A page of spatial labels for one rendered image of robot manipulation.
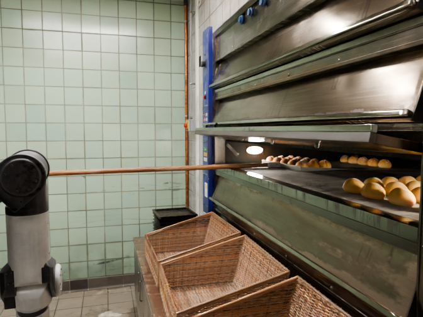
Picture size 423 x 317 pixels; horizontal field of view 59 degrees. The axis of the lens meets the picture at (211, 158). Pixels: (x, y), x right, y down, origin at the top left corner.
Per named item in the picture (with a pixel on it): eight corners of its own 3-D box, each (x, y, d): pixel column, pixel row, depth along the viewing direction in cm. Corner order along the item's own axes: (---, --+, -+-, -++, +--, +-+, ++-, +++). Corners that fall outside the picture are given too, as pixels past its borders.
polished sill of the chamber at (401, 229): (223, 169, 268) (223, 163, 267) (437, 241, 95) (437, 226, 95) (214, 169, 266) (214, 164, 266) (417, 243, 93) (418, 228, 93)
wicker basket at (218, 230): (213, 249, 266) (213, 211, 263) (242, 279, 212) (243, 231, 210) (143, 256, 252) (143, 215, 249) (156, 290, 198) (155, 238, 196)
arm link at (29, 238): (59, 309, 86) (55, 214, 84) (-5, 317, 82) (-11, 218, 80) (62, 287, 97) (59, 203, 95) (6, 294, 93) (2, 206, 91)
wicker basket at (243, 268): (246, 282, 208) (246, 233, 206) (292, 336, 154) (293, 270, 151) (158, 291, 196) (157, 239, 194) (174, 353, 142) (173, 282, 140)
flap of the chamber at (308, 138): (194, 134, 260) (221, 139, 265) (368, 142, 88) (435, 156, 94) (194, 130, 260) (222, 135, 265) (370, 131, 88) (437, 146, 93)
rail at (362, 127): (194, 130, 260) (197, 131, 260) (370, 131, 88) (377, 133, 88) (195, 127, 260) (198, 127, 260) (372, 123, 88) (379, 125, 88)
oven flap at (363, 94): (214, 126, 263) (223, 100, 264) (419, 121, 91) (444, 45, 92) (208, 124, 262) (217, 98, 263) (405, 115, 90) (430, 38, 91)
